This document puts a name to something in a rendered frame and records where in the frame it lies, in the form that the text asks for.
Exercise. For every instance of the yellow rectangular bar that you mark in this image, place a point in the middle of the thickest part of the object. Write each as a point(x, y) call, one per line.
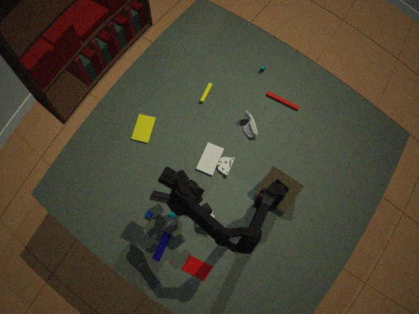
point(206, 92)

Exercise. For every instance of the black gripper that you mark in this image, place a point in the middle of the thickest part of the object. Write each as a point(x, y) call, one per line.
point(204, 206)

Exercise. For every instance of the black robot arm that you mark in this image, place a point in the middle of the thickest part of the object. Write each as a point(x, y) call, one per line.
point(183, 201)

